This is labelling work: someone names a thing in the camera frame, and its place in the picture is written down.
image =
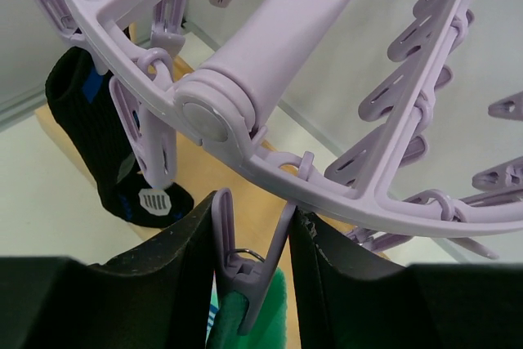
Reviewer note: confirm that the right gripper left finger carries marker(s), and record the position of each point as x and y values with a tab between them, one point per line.
156	295

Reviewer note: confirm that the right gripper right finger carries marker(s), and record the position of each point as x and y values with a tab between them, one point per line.
349	297

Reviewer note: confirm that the green white sock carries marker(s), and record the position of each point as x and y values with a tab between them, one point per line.
269	330

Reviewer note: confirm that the black blue sport sock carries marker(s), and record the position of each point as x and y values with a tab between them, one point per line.
79	100

